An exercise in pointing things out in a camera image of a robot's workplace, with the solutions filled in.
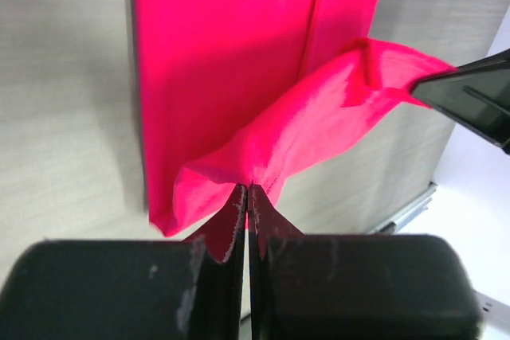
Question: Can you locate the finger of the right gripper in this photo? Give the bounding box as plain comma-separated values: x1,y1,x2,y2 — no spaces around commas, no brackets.
411,49,509,154

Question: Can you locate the red t shirt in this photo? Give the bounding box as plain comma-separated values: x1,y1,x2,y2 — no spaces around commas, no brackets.
134,0,450,236

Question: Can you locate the aluminium extrusion rail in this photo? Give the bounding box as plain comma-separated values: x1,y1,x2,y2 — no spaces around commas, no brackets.
367,182,437,235

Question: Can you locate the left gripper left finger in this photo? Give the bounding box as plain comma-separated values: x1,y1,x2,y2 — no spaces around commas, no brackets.
1,186,245,339

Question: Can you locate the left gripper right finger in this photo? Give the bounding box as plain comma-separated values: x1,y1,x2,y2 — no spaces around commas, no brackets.
247,185,483,339

